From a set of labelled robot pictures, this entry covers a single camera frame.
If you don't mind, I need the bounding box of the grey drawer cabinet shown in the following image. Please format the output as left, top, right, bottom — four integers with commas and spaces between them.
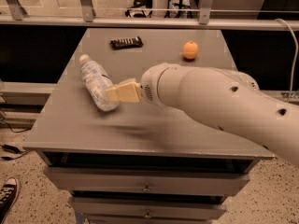
21, 27, 275, 224

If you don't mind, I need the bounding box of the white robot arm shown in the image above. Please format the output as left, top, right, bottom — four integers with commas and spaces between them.
106, 63, 299, 167

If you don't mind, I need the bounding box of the lower drawer knob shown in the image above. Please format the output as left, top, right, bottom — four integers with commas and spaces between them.
144, 212, 152, 219

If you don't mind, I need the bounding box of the upper drawer knob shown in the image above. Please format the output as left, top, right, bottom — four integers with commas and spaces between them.
142, 184, 151, 193

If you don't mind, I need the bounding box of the metal railing frame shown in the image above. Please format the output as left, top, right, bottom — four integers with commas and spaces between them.
0, 0, 299, 31

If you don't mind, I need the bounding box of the clear blue-labelled water bottle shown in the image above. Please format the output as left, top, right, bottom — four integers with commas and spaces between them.
79, 54, 119, 112

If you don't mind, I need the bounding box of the black canvas sneaker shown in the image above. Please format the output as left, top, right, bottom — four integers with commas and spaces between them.
0, 177, 21, 224

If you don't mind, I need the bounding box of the drawer knob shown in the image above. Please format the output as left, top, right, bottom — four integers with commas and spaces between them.
144, 212, 152, 219
142, 184, 151, 193

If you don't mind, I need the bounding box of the white cable on railing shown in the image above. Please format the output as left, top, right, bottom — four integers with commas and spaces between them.
275, 18, 299, 103

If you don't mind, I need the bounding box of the dark snack bar wrapper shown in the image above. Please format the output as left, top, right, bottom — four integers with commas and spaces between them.
110, 36, 143, 49

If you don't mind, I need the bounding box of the orange fruit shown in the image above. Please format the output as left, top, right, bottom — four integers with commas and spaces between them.
182, 41, 199, 60

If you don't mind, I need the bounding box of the black power adapter with cable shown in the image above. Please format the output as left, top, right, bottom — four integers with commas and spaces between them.
0, 144, 28, 161

